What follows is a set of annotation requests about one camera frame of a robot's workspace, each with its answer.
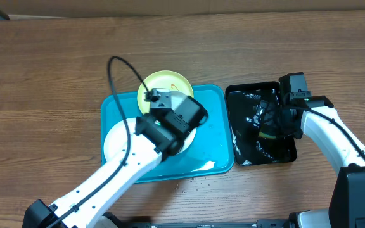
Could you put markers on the teal plastic tray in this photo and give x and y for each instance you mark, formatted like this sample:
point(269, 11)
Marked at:
point(211, 151)

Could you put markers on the green yellow scrub sponge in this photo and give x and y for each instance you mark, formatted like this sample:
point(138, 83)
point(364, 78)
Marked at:
point(268, 132)

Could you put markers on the yellow-green plate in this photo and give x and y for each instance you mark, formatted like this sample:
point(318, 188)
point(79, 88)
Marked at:
point(163, 79)

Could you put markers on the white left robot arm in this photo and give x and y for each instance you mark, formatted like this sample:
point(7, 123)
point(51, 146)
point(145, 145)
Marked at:
point(157, 135)

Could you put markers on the pink plate with sauce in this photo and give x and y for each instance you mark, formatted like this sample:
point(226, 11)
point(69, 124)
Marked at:
point(115, 144)

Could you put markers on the black water tray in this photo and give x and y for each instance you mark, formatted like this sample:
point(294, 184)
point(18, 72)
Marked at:
point(249, 148)

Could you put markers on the white plate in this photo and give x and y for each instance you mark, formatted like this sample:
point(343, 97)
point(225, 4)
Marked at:
point(185, 139)

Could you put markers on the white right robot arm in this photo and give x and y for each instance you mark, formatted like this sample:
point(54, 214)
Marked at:
point(317, 118)

